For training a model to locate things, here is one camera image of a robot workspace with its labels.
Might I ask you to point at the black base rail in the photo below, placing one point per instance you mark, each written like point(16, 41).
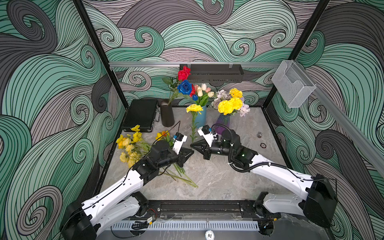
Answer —
point(236, 208)

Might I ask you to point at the yellow tulip bouquet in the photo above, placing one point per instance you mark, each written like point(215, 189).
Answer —
point(201, 94)

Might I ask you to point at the white slotted cable duct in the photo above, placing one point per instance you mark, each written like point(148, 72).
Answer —
point(203, 226)

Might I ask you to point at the black ribbed hard case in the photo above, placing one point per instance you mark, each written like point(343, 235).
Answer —
point(143, 113)

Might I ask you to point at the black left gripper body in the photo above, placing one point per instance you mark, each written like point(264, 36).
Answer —
point(176, 159)

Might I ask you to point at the clear acrylic wall box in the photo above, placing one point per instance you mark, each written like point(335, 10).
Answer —
point(293, 83)

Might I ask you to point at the pale yellow blossom spray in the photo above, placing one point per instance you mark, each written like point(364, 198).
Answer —
point(124, 154)

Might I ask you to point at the blue rose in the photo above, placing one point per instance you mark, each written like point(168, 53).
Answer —
point(185, 87)

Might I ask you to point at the yellow ranunculus stem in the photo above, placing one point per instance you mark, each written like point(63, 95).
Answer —
point(136, 146)

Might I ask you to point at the black hanging tray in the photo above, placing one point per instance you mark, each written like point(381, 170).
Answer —
point(214, 73)

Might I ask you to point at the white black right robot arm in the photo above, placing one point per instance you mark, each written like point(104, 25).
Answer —
point(312, 196)

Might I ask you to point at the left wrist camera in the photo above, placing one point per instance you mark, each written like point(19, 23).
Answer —
point(179, 139)

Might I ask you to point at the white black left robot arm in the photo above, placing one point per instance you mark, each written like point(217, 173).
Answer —
point(87, 220)

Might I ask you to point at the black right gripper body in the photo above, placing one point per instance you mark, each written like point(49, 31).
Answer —
point(217, 149)

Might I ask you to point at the purple glass vase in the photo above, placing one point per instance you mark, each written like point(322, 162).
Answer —
point(222, 120)

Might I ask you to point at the black cylindrical vase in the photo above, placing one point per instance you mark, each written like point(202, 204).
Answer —
point(167, 115)

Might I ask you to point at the teal ceramic vase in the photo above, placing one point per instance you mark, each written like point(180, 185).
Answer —
point(201, 117)

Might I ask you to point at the yellow flower bunch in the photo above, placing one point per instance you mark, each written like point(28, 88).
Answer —
point(183, 178)

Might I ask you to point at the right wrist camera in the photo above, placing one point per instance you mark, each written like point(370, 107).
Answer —
point(208, 135)

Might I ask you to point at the red rose stem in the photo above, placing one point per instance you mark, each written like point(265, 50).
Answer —
point(172, 83)

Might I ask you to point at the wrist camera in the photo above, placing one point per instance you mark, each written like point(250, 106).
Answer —
point(208, 135)
point(179, 139)

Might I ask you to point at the yellow carnation bouquet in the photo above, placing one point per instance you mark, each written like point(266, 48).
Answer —
point(230, 103)

